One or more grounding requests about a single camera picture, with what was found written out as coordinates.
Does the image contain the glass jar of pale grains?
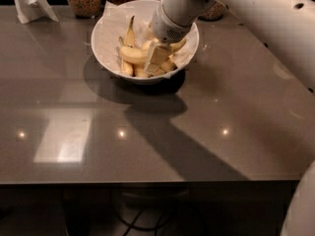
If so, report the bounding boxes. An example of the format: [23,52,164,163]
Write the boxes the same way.
[199,2,225,22]

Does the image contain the bottom yellow banana pieces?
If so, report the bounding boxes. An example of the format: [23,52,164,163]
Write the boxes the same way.
[134,58,176,78]

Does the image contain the white ceramic bowl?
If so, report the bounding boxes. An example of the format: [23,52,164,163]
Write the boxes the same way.
[91,0,200,86]

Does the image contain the black cables under table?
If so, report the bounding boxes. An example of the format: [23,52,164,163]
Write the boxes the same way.
[112,187,208,236]

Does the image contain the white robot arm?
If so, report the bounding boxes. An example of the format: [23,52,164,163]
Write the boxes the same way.
[145,0,315,91]

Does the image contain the lower left yellow banana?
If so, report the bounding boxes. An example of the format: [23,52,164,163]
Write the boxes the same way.
[119,36,134,77]

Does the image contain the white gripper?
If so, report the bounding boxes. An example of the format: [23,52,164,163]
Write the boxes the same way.
[144,0,215,74]

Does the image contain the upright left yellow banana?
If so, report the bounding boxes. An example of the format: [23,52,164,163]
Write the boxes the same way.
[124,16,135,47]

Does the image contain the white paper bowl liner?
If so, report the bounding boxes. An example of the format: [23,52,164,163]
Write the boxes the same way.
[95,1,198,81]

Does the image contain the large top yellow banana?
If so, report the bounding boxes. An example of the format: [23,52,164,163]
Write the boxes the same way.
[119,38,186,65]

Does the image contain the left white paper sign stand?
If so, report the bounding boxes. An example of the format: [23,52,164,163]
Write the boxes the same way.
[14,0,58,24]

